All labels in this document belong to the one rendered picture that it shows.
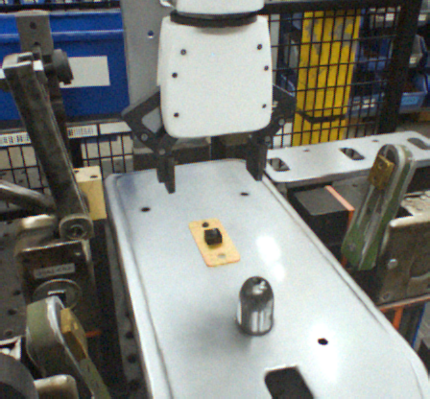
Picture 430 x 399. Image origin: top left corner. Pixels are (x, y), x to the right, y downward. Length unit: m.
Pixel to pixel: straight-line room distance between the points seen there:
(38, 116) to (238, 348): 0.25
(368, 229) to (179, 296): 0.21
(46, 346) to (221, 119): 0.24
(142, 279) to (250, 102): 0.20
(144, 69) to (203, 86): 0.30
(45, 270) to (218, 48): 0.26
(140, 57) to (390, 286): 0.44
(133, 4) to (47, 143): 0.32
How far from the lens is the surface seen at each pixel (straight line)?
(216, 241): 0.53
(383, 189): 0.51
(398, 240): 0.54
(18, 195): 0.47
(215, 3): 0.40
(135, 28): 0.71
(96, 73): 0.80
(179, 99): 0.43
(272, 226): 0.57
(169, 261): 0.52
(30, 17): 0.72
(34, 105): 0.42
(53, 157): 0.44
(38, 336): 0.32
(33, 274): 0.49
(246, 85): 0.44
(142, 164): 0.75
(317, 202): 0.66
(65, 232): 0.47
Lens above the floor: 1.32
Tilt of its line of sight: 30 degrees down
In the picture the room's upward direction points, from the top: straight up
